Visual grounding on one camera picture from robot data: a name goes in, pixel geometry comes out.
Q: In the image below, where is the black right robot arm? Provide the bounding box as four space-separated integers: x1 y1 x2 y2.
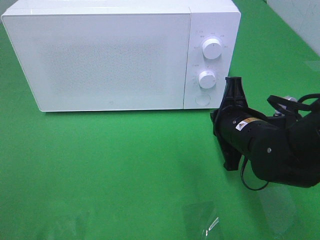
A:
210 77 320 188

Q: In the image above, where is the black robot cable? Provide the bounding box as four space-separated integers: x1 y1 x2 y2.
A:
239 93 320 191

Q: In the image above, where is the round white door-release button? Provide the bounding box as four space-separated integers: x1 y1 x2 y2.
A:
195 94 211 106

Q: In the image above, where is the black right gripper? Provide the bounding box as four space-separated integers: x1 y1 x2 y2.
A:
210 76 267 171

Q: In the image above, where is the white microwave door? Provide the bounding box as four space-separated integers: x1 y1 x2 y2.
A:
2 14 190 112

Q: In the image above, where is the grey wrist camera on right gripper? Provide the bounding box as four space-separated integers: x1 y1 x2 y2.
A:
274 95 297 116

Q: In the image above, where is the white round knob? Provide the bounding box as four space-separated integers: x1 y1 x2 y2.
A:
202 37 223 60
198 70 217 89

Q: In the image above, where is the white microwave oven body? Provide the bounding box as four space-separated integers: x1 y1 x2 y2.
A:
1 0 241 109

